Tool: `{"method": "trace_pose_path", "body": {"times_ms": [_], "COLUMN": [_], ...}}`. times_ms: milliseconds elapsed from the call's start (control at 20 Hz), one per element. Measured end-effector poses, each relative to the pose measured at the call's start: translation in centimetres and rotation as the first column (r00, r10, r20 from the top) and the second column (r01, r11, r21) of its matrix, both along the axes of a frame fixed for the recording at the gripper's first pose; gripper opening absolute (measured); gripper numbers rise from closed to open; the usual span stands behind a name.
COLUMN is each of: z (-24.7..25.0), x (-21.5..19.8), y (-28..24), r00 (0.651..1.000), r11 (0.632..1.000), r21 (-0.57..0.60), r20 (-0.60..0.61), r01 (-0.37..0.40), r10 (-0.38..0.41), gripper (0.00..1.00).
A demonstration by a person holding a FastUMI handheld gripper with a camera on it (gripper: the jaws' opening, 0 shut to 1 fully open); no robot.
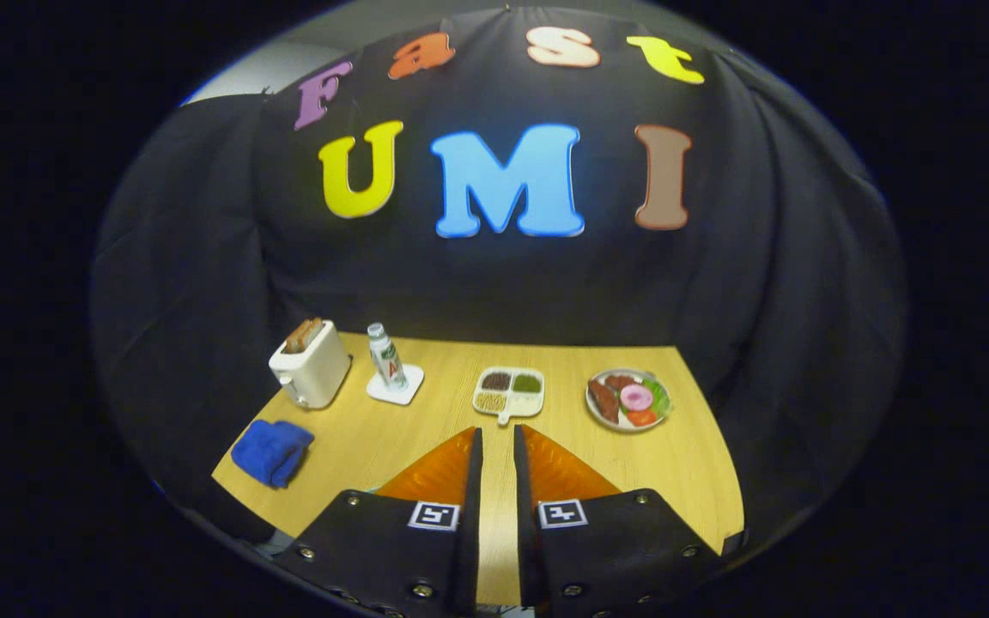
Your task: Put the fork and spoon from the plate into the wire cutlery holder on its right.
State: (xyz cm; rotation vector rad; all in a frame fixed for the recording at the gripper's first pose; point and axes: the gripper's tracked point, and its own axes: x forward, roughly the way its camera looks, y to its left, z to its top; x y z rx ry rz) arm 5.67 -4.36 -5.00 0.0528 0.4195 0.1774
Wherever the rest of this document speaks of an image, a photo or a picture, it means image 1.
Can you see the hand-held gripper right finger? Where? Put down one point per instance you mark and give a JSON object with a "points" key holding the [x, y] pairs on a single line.
{"points": [[526, 515]]}

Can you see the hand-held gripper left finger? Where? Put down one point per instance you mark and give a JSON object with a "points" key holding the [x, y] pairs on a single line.
{"points": [[470, 515]]}

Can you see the white divided condiment dish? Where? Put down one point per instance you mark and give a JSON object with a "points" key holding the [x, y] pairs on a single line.
{"points": [[529, 405]]}

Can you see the white square coaster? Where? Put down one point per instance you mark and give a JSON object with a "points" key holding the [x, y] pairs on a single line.
{"points": [[379, 393]]}

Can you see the plate of meat and vegetables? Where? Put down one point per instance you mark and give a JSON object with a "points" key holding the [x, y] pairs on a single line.
{"points": [[627, 399]]}

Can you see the small white drink bottle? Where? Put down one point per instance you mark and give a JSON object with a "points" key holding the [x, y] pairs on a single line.
{"points": [[387, 360]]}

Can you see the blue folded cloth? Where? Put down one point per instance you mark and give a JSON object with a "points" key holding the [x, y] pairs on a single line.
{"points": [[271, 451]]}

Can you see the white toaster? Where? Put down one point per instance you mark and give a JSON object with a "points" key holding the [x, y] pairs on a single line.
{"points": [[314, 373]]}

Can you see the toast slice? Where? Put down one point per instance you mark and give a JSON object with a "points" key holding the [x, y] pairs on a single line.
{"points": [[313, 330], [295, 341]]}

